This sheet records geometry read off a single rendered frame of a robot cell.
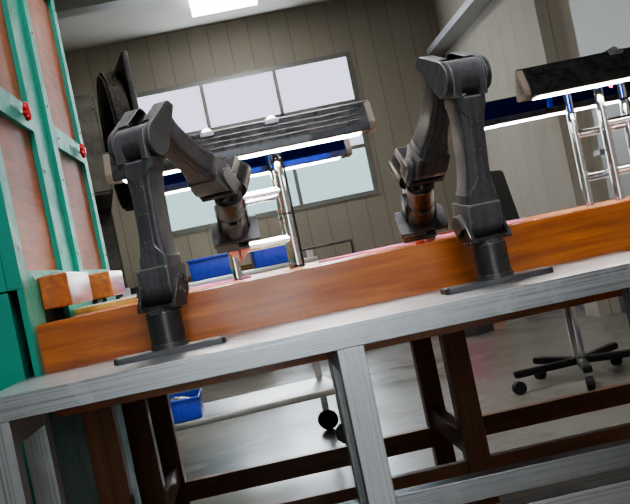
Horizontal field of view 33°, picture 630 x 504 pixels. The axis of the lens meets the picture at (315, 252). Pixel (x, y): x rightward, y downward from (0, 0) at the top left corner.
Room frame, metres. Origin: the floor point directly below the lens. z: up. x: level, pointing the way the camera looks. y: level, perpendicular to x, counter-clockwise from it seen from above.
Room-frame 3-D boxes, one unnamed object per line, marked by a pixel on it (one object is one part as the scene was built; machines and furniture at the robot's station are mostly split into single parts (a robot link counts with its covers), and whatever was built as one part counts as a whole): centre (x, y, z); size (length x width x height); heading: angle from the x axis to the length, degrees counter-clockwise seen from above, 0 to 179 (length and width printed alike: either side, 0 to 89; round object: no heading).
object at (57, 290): (2.36, 0.55, 0.83); 0.30 x 0.06 x 0.07; 4
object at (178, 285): (1.92, 0.29, 0.77); 0.09 x 0.06 x 0.06; 65
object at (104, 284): (3.04, 0.60, 0.83); 0.30 x 0.06 x 0.07; 4
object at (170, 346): (1.91, 0.29, 0.71); 0.20 x 0.07 x 0.08; 93
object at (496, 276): (1.95, -0.31, 0.71); 0.20 x 0.07 x 0.08; 93
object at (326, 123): (2.45, 0.12, 1.08); 0.62 x 0.08 x 0.07; 94
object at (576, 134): (2.99, -0.83, 0.90); 0.20 x 0.19 x 0.45; 94
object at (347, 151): (3.01, 0.15, 1.08); 0.62 x 0.08 x 0.07; 94
